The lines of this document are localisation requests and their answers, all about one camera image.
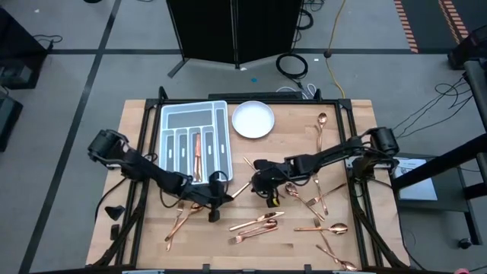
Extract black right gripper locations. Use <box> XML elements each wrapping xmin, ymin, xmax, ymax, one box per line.
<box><xmin>251</xmin><ymin>159</ymin><xmax>296</xmax><ymax>209</ymax></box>

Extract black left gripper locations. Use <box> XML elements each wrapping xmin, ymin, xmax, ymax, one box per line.
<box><xmin>181</xmin><ymin>177</ymin><xmax>234</xmax><ymax>223</ymax></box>

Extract copper table knife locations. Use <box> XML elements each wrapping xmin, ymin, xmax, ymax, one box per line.
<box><xmin>193</xmin><ymin>132</ymin><xmax>202</xmax><ymax>183</ymax></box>
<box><xmin>231</xmin><ymin>180</ymin><xmax>253</xmax><ymax>199</ymax></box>
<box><xmin>228</xmin><ymin>210</ymin><xmax>285</xmax><ymax>232</ymax></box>

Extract white round plate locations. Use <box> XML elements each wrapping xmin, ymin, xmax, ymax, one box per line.
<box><xmin>231</xmin><ymin>100</ymin><xmax>275</xmax><ymax>139</ymax></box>

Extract white cutlery organizer tray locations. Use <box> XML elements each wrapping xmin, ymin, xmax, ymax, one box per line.
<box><xmin>158</xmin><ymin>100</ymin><xmax>234</xmax><ymax>186</ymax></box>

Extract black bar behind table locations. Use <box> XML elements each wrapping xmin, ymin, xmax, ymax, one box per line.
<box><xmin>207</xmin><ymin>91</ymin><xmax>304</xmax><ymax>101</ymax></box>

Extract white paper sheet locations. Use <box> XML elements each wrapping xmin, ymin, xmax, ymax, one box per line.
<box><xmin>391</xmin><ymin>156</ymin><xmax>439</xmax><ymax>202</ymax></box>

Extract black folding screen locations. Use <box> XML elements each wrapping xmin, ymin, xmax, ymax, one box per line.
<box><xmin>165</xmin><ymin>0</ymin><xmax>304</xmax><ymax>79</ymax></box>

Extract black metal stand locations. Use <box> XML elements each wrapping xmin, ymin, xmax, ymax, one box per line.
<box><xmin>390</xmin><ymin>131</ymin><xmax>487</xmax><ymax>247</ymax></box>

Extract black equipment box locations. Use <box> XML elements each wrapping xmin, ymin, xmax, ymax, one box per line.
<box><xmin>0</xmin><ymin>93</ymin><xmax>24</xmax><ymax>153</ymax></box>

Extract black mat orange stripes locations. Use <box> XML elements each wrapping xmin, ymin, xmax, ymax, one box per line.
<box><xmin>393</xmin><ymin>0</ymin><xmax>487</xmax><ymax>54</ymax></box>

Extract grey metal pole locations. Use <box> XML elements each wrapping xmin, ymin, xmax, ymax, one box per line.
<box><xmin>462</xmin><ymin>59</ymin><xmax>487</xmax><ymax>132</ymax></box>

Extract black equipment cart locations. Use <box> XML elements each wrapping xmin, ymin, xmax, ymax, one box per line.
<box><xmin>0</xmin><ymin>7</ymin><xmax>49</xmax><ymax>91</ymax></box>

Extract black equipment case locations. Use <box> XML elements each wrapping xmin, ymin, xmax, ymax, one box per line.
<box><xmin>445</xmin><ymin>24</ymin><xmax>487</xmax><ymax>72</ymax></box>

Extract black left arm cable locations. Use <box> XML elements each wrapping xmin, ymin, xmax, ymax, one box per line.
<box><xmin>144</xmin><ymin>151</ymin><xmax>231</xmax><ymax>209</ymax></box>

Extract white cable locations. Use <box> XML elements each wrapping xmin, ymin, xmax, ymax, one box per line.
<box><xmin>275</xmin><ymin>82</ymin><xmax>317</xmax><ymax>99</ymax></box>

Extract black triangular bracket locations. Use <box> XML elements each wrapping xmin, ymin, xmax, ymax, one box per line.
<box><xmin>103</xmin><ymin>205</ymin><xmax>126</xmax><ymax>222</ymax></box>

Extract black coiled cable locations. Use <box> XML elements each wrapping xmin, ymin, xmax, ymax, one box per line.
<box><xmin>275</xmin><ymin>52</ymin><xmax>309</xmax><ymax>81</ymax></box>
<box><xmin>294</xmin><ymin>0</ymin><xmax>324</xmax><ymax>31</ymax></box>

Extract yellow cable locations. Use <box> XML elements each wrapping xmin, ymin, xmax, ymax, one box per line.
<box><xmin>324</xmin><ymin>0</ymin><xmax>348</xmax><ymax>99</ymax></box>

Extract thin black cable bundle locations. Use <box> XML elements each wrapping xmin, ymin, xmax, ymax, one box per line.
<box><xmin>393</xmin><ymin>74</ymin><xmax>479</xmax><ymax>132</ymax></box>

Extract thin black floor cable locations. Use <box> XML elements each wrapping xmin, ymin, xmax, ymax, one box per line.
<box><xmin>32</xmin><ymin>33</ymin><xmax>64</xmax><ymax>53</ymax></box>

